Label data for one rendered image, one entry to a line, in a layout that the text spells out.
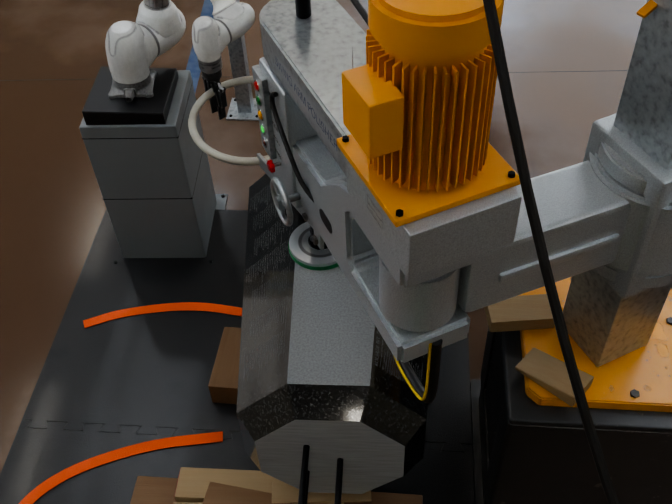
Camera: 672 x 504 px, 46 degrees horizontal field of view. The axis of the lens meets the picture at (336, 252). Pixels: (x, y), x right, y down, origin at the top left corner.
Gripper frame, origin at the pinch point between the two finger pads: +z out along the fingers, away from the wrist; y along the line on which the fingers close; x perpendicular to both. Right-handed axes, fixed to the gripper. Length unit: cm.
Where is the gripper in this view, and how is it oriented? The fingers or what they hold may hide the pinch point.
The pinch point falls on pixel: (217, 108)
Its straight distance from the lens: 330.6
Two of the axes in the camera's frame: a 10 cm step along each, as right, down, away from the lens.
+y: 6.4, 5.9, -4.9
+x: 7.7, -5.0, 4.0
